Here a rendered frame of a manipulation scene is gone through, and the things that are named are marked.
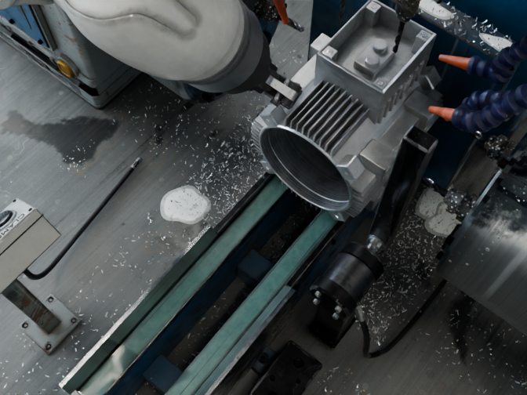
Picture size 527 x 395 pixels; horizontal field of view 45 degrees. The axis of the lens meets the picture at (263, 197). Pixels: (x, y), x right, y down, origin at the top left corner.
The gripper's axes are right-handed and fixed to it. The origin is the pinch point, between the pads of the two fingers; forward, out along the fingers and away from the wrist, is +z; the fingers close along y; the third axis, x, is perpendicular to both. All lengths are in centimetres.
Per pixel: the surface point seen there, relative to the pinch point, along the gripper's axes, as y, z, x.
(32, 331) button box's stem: 16, 6, 51
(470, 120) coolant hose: -21.9, -9.3, -7.5
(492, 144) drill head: -24.0, 10.2, -8.9
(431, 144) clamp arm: -20.7, -13.8, -3.2
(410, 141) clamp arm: -18.9, -14.1, -2.4
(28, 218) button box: 13.6, -13.0, 28.8
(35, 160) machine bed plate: 39, 17, 33
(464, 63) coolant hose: -16.9, -0.7, -13.8
